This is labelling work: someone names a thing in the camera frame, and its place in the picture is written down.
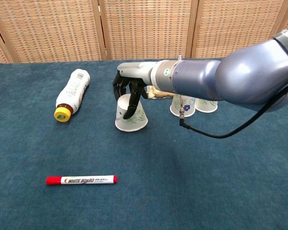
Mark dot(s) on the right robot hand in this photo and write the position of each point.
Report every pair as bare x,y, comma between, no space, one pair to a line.
136,72

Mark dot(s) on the white paper cup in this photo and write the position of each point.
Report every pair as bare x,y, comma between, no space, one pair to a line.
138,122
190,109
206,106

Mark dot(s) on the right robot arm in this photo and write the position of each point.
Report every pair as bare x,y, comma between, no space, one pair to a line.
242,74

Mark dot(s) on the clear bagged sandwich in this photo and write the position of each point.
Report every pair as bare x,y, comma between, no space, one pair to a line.
158,94

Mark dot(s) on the white bottle yellow cap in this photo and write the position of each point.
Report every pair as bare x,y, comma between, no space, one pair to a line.
73,91

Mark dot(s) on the blue table cloth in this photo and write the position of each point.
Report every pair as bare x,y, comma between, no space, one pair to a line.
134,155

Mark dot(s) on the red whiteboard marker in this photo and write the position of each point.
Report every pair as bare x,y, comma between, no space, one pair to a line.
81,180

